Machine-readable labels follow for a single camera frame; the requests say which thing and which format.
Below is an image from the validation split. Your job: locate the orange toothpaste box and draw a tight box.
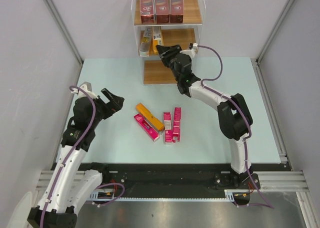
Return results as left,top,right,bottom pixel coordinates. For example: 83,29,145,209
135,103,165,132
152,26,164,55

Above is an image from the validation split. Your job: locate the pink toothpaste box right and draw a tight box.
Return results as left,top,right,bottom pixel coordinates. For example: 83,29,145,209
172,107,182,142

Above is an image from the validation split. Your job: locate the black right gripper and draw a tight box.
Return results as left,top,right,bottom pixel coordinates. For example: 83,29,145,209
156,44,183,81

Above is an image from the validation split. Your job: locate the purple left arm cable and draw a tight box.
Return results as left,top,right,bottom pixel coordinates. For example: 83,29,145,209
39,85,97,228

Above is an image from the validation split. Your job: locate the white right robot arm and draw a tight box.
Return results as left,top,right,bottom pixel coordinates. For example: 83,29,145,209
156,43,253,188

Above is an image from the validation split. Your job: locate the silver gold R.O toothpaste box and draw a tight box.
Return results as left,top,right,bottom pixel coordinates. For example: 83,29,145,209
138,27,154,57

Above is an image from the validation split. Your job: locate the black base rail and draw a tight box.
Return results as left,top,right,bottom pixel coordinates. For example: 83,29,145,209
49,162,293,201

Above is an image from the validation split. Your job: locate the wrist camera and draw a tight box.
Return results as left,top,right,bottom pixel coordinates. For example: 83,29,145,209
69,82,98,99
180,43,198,59

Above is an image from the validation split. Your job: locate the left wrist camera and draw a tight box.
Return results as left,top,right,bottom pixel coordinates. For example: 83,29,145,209
69,82,98,99

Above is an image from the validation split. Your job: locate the pink Be You toothpaste box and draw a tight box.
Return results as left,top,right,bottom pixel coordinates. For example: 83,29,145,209
134,114,160,142

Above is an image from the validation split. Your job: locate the red 3D toothpaste box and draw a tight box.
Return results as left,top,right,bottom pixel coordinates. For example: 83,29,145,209
170,0,184,24

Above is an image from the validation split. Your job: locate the pink toothpaste box middle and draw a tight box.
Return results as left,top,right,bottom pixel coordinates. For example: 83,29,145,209
163,112,173,144

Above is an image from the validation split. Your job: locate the red foil toothpaste box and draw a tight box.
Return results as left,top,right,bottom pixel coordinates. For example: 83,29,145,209
140,0,155,24

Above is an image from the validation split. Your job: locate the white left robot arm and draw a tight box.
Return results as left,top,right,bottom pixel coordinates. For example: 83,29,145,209
27,83,125,227

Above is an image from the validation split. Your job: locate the white cable duct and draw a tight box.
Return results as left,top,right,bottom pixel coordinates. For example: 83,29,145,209
86,189,250,205

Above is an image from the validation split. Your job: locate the acrylic three-tier wooden shelf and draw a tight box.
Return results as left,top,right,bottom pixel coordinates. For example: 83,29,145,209
131,0,206,85

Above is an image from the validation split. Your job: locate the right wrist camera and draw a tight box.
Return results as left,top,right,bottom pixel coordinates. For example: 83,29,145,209
180,43,198,59

